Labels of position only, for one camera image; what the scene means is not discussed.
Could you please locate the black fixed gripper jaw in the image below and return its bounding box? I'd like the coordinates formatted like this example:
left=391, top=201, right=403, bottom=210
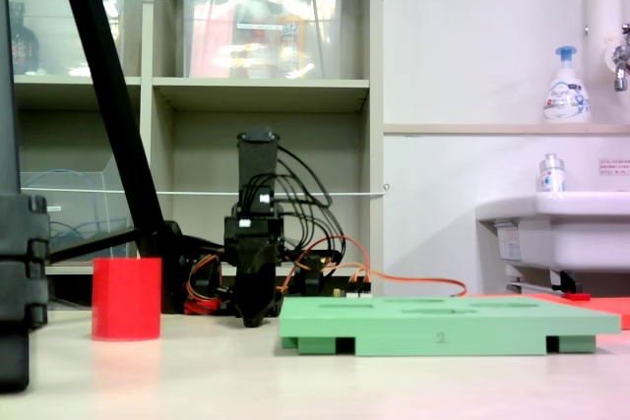
left=233, top=265, right=278, bottom=329

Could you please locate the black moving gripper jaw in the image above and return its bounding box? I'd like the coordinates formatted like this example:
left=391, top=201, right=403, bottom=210
left=254, top=241, right=284, bottom=277

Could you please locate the red octagonal pillar block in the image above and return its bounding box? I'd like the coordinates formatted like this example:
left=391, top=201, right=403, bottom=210
left=91, top=257, right=162, bottom=341

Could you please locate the orange flat block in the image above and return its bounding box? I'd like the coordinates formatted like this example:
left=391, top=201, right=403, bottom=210
left=467, top=293, right=630, bottom=330

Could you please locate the black table clamp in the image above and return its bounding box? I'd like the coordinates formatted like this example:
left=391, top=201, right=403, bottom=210
left=293, top=252, right=326, bottom=299

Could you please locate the circuit board with connectors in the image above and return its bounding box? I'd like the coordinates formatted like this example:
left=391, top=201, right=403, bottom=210
left=332, top=276, right=373, bottom=300

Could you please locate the green shape sorter board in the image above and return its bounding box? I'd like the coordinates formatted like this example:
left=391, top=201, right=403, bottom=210
left=279, top=295, right=622, bottom=357

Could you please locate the thin black tripod leg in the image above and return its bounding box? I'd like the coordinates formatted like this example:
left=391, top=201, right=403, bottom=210
left=47, top=226, right=142, bottom=264

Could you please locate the clear file tray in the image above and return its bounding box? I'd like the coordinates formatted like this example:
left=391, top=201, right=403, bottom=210
left=19, top=153, right=137, bottom=267

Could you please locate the thick black tripod leg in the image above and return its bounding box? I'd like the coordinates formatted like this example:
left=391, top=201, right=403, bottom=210
left=51, top=0, right=186, bottom=316

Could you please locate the large clear plastic bin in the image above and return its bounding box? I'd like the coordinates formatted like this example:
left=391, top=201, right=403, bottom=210
left=180, top=0, right=346, bottom=81

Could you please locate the yellow labelled bottle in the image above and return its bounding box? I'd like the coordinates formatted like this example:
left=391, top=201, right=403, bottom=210
left=275, top=0, right=310, bottom=80

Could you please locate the notched black stack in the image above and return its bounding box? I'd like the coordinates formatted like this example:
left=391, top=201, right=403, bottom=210
left=0, top=192, right=50, bottom=394

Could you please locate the clear plastic storage bin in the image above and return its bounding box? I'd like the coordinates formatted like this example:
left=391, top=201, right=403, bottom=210
left=7, top=0, right=143, bottom=78

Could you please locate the small clear sanitizer bottle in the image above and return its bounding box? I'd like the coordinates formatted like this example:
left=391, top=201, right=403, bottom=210
left=535, top=152, right=567, bottom=194

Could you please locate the dark glass bottle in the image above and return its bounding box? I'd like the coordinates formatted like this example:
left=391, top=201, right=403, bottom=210
left=8, top=1, right=40, bottom=76

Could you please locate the white sink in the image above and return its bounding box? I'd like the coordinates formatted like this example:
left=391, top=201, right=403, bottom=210
left=474, top=191, right=630, bottom=273

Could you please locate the white soap pump bottle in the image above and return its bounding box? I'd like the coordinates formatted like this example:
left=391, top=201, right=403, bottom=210
left=542, top=44, right=592, bottom=124

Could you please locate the metal faucet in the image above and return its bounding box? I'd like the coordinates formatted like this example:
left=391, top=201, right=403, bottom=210
left=603, top=22, right=630, bottom=92

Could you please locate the black wire bundle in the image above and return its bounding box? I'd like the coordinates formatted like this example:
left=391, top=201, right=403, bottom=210
left=245, top=144, right=348, bottom=264

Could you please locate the long orange wire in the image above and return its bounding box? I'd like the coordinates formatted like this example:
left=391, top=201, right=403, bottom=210
left=275, top=235, right=469, bottom=299

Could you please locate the dark grey post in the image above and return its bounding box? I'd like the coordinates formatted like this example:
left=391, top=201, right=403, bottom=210
left=0, top=0, right=22, bottom=195

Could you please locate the black sink bracket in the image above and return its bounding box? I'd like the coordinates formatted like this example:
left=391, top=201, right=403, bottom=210
left=549, top=270, right=583, bottom=293

